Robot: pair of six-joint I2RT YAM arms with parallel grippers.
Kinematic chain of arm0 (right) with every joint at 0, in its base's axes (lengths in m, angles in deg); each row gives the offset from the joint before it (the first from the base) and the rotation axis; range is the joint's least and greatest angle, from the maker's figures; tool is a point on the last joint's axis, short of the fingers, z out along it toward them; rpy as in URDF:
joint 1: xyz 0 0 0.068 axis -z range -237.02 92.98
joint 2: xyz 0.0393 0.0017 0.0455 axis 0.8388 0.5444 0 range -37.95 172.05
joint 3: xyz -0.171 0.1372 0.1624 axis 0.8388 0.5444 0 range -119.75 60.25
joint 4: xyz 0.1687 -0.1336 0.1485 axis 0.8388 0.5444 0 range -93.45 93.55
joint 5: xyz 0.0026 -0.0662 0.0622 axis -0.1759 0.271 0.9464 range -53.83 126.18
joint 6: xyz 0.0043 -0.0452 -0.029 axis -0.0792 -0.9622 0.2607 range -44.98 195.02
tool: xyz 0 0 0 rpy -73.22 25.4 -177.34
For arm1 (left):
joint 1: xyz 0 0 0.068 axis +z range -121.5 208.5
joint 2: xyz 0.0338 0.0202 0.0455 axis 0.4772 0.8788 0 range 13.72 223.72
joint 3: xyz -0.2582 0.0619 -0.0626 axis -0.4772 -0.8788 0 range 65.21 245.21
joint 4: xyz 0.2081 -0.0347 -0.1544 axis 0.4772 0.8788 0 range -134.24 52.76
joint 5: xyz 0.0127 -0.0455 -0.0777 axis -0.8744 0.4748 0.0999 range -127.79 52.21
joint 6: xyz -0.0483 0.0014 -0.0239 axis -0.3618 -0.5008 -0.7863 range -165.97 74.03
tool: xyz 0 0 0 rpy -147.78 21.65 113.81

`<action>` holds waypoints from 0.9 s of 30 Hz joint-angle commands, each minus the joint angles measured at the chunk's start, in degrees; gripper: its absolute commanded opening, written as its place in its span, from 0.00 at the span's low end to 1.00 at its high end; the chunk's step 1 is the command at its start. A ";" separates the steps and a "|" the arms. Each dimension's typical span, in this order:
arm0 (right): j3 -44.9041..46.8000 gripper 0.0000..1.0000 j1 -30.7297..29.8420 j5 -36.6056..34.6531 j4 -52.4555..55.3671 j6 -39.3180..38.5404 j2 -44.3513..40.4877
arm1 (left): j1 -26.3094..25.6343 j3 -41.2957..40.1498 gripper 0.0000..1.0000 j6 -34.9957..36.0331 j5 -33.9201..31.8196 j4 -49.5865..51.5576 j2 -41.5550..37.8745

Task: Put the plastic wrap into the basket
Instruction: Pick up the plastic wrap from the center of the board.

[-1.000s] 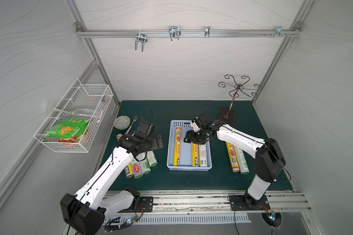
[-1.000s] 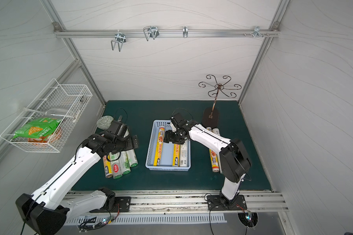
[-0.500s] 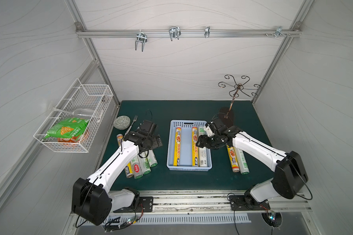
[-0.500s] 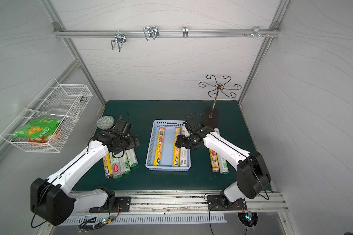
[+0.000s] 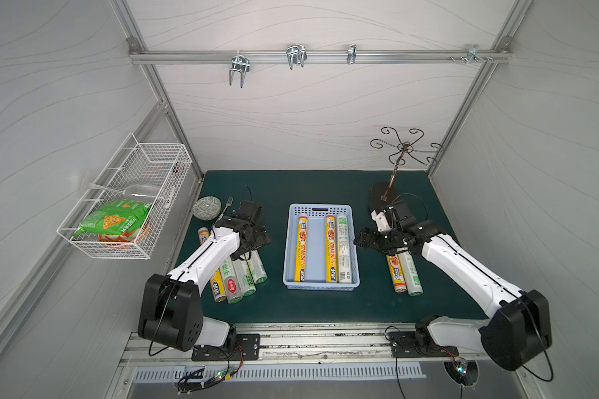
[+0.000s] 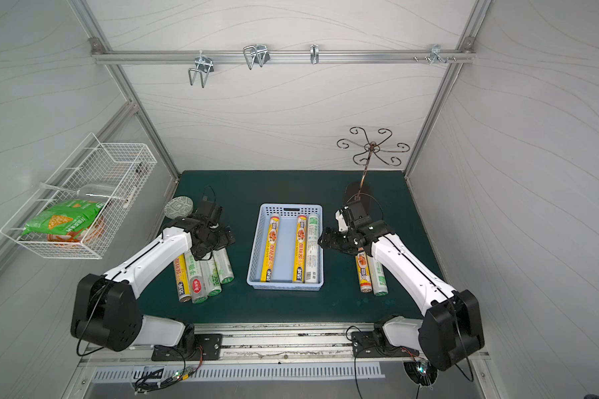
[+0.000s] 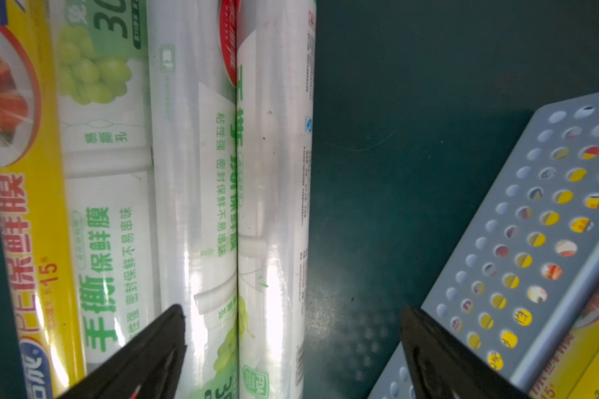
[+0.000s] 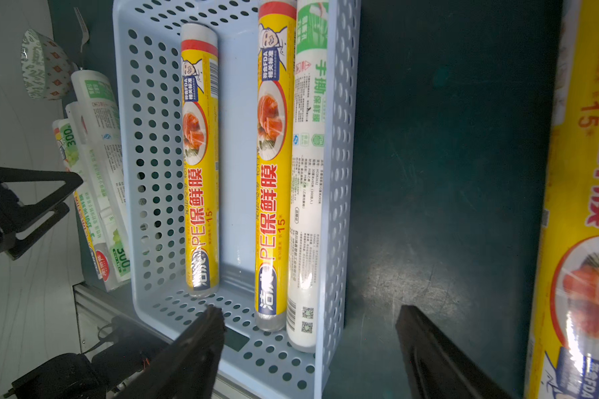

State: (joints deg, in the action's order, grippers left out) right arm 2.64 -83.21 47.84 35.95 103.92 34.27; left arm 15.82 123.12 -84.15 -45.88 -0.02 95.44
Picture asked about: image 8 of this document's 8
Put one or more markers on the light blue perforated plastic basket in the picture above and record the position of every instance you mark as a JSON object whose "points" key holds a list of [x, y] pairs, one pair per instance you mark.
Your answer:
{"points": [[147, 46]]}

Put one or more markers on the short yellow orange wrap roll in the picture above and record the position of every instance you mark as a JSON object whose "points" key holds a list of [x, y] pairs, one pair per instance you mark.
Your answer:
{"points": [[563, 346]]}

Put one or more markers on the white red label roll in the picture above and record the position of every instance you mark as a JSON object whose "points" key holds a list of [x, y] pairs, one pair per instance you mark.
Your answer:
{"points": [[85, 199]]}

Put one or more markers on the long yellow plastic wrap roll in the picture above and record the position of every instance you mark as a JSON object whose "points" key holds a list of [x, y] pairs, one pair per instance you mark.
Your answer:
{"points": [[200, 136]]}

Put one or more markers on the grey patterned round bowl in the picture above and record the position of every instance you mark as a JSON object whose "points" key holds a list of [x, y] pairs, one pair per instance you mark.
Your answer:
{"points": [[46, 69]]}

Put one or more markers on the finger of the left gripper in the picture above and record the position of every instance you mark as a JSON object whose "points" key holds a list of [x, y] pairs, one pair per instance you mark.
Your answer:
{"points": [[22, 225]]}

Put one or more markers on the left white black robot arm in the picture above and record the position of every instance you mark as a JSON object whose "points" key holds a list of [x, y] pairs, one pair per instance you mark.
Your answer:
{"points": [[125, 351]]}

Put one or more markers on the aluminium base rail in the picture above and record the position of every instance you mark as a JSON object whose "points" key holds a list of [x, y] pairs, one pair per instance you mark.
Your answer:
{"points": [[97, 310]]}

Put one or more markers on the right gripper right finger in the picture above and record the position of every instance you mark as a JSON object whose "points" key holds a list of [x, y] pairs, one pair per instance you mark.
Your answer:
{"points": [[435, 366]]}

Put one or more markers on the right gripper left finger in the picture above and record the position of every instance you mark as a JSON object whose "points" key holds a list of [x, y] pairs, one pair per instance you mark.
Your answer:
{"points": [[189, 366]]}

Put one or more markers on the white green long wrap roll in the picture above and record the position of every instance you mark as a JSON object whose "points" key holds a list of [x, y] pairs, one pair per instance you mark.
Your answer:
{"points": [[307, 172]]}

